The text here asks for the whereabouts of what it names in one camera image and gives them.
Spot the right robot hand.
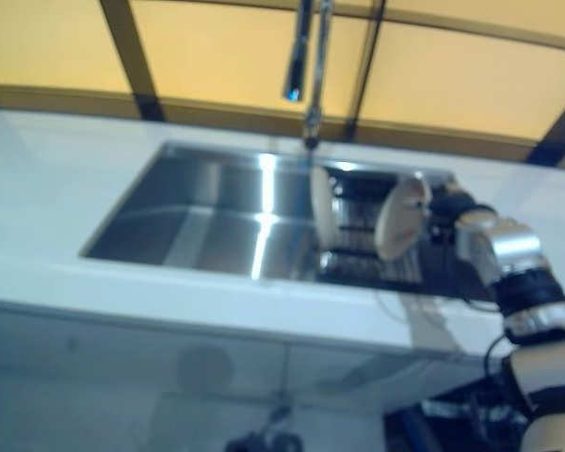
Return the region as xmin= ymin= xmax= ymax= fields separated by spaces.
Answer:
xmin=404 ymin=171 xmax=495 ymax=237

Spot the deep cream plate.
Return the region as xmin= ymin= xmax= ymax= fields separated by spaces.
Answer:
xmin=373 ymin=175 xmax=432 ymax=261

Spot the black built-in dishwasher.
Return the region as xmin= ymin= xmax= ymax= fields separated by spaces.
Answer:
xmin=382 ymin=370 xmax=547 ymax=452

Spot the black dish drying rack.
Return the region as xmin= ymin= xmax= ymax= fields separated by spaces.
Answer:
xmin=312 ymin=163 xmax=454 ymax=289

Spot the chrome gooseneck kitchen faucet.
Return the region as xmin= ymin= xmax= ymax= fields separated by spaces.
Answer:
xmin=282 ymin=0 xmax=336 ymax=150

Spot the white cabinet door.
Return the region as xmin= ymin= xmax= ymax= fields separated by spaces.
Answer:
xmin=0 ymin=299 xmax=289 ymax=452
xmin=282 ymin=340 xmax=482 ymax=452

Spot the stainless steel sink basin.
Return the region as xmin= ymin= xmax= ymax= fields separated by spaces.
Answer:
xmin=78 ymin=139 xmax=506 ymax=303

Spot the dark wrist cable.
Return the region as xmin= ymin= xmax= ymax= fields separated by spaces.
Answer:
xmin=483 ymin=292 xmax=565 ymax=379

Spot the dark wire dishwasher rack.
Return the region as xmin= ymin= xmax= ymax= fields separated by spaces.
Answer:
xmin=422 ymin=375 xmax=534 ymax=426

